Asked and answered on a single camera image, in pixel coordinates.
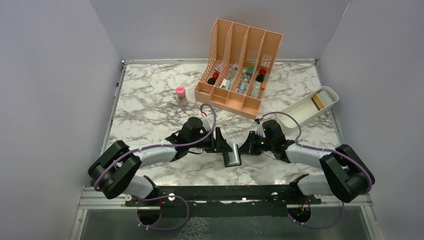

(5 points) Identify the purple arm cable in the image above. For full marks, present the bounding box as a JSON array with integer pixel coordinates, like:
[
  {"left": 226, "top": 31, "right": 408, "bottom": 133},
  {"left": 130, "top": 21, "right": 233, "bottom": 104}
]
[
  {"left": 93, "top": 103, "right": 218, "bottom": 232},
  {"left": 256, "top": 111, "right": 374, "bottom": 230}
]

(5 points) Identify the pink cartoon bottle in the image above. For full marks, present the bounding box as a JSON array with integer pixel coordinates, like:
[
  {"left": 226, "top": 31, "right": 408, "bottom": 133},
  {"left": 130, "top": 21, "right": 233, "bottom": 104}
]
[{"left": 175, "top": 86, "right": 188, "bottom": 107}]

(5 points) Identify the aluminium table frame rail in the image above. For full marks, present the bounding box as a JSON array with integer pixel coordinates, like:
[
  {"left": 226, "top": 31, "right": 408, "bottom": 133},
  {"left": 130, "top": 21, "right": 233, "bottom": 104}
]
[{"left": 69, "top": 185, "right": 374, "bottom": 240}]

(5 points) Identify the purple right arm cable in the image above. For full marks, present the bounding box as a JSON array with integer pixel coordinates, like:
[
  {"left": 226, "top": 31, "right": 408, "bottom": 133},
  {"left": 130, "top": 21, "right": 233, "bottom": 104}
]
[{"left": 256, "top": 111, "right": 374, "bottom": 230}]

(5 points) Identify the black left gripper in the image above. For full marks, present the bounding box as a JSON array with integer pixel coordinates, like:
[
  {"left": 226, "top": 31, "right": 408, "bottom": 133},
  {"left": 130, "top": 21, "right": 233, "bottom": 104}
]
[{"left": 188, "top": 127, "right": 233, "bottom": 153}]

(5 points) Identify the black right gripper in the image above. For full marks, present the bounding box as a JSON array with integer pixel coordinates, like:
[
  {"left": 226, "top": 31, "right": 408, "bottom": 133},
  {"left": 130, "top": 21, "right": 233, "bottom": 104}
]
[{"left": 236, "top": 130, "right": 275, "bottom": 156}]

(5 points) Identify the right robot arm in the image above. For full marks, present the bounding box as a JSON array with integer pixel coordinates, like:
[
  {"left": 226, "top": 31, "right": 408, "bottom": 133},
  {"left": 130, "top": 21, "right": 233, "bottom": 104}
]
[{"left": 238, "top": 120, "right": 375, "bottom": 204}]

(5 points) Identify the black leather card holder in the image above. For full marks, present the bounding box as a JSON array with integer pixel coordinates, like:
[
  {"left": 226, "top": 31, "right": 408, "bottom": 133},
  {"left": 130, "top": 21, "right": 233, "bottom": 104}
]
[{"left": 222, "top": 143, "right": 242, "bottom": 168}]

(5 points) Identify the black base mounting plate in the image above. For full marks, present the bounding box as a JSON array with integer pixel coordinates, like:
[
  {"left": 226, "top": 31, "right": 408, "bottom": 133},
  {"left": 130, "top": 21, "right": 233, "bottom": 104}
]
[{"left": 125, "top": 185, "right": 321, "bottom": 218}]

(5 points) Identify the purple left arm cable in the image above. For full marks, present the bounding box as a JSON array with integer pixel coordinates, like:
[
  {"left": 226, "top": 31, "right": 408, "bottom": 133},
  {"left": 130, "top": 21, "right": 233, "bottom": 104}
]
[{"left": 93, "top": 103, "right": 218, "bottom": 232}]

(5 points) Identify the peach desk organizer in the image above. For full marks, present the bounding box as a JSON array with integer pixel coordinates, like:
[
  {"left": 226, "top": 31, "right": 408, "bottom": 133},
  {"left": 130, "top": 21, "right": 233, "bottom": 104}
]
[{"left": 194, "top": 18, "right": 284, "bottom": 119}]

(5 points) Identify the teal cap tube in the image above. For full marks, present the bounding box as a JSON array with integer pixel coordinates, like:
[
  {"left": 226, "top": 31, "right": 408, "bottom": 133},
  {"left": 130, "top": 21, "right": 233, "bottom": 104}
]
[{"left": 242, "top": 66, "right": 254, "bottom": 84}]

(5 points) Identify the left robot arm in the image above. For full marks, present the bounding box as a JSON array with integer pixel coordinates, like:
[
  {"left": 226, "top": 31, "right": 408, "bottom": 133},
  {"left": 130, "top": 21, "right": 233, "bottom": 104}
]
[{"left": 87, "top": 117, "right": 234, "bottom": 206}]

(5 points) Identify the white plastic tray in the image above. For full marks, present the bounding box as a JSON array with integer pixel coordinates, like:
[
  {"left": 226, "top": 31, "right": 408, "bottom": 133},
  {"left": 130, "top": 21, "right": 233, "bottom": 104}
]
[{"left": 277, "top": 86, "right": 339, "bottom": 135}]

